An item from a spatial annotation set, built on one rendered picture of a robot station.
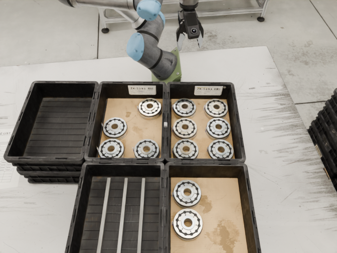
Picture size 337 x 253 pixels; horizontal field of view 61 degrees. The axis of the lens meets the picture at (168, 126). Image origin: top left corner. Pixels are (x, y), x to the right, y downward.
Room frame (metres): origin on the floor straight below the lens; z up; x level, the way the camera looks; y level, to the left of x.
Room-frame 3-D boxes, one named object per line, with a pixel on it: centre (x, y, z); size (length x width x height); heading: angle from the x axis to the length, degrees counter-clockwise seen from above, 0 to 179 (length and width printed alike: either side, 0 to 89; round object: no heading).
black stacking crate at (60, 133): (0.69, 0.46, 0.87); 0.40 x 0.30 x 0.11; 179
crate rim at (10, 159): (0.69, 0.46, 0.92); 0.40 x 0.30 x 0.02; 179
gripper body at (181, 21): (1.00, -0.08, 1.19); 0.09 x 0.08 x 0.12; 10
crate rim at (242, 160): (0.68, -0.14, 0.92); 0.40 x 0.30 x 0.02; 179
